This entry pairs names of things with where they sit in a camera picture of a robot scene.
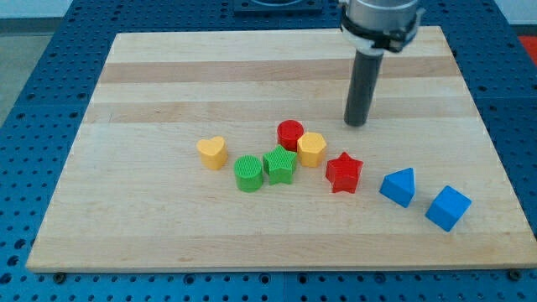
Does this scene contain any yellow hexagon block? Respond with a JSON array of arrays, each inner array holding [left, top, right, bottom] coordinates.
[[297, 132, 327, 168]]

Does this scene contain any red star block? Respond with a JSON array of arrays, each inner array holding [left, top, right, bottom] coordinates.
[[326, 152, 363, 194]]

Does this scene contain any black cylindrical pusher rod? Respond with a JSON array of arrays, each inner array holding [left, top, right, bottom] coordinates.
[[344, 51, 383, 127]]

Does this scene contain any light wooden board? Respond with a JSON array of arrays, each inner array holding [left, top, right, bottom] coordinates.
[[26, 26, 536, 273]]

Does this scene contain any green star block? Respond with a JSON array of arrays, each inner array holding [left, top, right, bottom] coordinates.
[[263, 144, 297, 185]]

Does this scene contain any blue triangular prism block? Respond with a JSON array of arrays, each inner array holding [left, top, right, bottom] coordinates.
[[379, 168, 415, 208]]

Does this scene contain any green cylinder block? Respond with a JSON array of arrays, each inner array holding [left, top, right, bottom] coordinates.
[[234, 155, 263, 192]]

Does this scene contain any yellow heart block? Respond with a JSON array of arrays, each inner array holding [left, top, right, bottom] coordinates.
[[196, 136, 228, 170]]

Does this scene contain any blue cube block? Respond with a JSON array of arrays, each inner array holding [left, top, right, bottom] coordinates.
[[425, 185, 472, 232]]

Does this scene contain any red cylinder block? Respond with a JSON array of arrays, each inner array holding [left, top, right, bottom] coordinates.
[[277, 119, 304, 152]]

